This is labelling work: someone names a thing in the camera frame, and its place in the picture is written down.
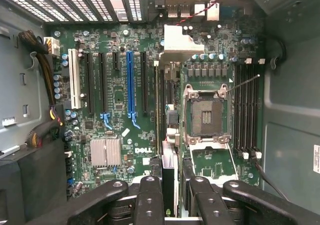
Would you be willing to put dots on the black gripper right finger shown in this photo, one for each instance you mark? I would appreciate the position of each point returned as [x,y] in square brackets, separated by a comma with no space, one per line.
[207,205]

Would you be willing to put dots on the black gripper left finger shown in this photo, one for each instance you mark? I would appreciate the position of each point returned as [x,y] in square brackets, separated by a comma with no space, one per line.
[150,202]

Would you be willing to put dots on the open metal socket cover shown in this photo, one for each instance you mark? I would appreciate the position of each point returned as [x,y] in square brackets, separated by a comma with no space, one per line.
[215,160]

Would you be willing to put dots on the silver chipset heat sink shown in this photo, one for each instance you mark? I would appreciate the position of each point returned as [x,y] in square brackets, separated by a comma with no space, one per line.
[106,152]

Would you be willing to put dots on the CPU socket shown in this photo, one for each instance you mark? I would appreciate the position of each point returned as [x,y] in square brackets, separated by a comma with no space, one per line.
[205,115]

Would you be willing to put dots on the installed RAM stick with label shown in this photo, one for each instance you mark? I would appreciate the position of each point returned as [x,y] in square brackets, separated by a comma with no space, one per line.
[157,110]

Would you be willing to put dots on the black RAM slot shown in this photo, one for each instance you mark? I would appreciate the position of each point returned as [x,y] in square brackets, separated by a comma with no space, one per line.
[237,110]
[243,110]
[250,110]
[256,110]
[162,97]

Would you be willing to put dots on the long black expansion slot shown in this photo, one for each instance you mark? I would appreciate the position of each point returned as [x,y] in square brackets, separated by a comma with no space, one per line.
[144,85]
[89,85]

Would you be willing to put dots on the blue expansion slot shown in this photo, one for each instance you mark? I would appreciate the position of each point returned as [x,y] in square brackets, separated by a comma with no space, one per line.
[129,85]

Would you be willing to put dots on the black plastic fan shroud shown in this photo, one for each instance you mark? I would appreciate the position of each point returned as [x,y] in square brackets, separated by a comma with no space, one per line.
[30,185]

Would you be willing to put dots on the green Dell motherboard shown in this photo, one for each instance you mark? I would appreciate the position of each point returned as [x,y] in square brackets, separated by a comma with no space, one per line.
[117,85]

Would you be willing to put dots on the thin metal locking lever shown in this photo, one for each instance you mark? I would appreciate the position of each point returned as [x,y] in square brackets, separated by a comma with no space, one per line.
[243,83]

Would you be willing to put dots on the open black PC case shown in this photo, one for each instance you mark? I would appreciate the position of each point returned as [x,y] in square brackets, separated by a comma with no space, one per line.
[287,97]

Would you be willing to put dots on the white expansion slot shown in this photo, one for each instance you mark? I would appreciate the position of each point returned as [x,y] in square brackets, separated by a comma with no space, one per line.
[74,80]

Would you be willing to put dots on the short black expansion slot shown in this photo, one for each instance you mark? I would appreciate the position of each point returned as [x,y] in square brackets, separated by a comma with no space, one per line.
[115,61]

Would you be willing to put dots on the white power connector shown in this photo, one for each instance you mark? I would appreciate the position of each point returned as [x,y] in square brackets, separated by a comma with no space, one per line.
[52,46]

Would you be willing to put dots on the white case wall sticker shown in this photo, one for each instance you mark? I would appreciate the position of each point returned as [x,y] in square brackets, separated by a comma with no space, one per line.
[317,157]

